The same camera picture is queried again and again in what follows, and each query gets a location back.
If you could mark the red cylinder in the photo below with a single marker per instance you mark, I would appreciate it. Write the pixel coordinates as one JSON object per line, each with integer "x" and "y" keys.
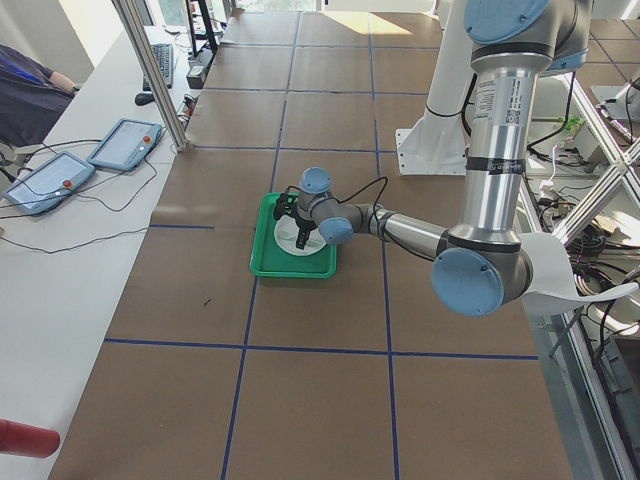
{"x": 27, "y": 440}

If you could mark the black keyboard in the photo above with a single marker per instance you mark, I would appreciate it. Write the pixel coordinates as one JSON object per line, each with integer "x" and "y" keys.
{"x": 163, "y": 54}

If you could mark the green plastic tray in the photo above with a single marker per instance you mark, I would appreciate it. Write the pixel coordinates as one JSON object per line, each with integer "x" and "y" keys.
{"x": 268, "y": 259}

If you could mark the black computer mouse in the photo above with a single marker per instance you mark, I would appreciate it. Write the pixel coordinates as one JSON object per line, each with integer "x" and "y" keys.
{"x": 144, "y": 98}

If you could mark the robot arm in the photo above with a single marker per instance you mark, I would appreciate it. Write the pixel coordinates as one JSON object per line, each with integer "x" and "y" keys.
{"x": 481, "y": 263}

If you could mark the near blue teach pendant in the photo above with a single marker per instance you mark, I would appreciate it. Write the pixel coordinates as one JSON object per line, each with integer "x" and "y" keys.
{"x": 48, "y": 185}

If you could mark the white curved plastic sheet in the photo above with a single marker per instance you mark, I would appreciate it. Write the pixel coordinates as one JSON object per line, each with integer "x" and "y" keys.
{"x": 552, "y": 290}

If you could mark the aluminium frame post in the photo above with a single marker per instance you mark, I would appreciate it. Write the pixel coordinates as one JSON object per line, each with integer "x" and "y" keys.
{"x": 132, "y": 23}

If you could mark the blue teach pendant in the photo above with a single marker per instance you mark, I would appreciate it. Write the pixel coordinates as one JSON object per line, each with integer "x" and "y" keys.
{"x": 48, "y": 185}
{"x": 126, "y": 145}

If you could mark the white round plate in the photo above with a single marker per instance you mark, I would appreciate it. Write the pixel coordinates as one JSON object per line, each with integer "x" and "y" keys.
{"x": 286, "y": 233}

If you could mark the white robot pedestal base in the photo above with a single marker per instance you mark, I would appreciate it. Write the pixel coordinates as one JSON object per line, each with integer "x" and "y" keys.
{"x": 436, "y": 144}

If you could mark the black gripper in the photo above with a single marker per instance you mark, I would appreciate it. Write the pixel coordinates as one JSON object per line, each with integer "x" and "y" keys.
{"x": 302, "y": 224}

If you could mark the far blue teach pendant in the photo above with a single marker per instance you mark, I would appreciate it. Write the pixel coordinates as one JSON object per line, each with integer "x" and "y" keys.
{"x": 126, "y": 145}

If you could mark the seated person in blue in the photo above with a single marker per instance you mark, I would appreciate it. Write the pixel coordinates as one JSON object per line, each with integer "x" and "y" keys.
{"x": 33, "y": 98}

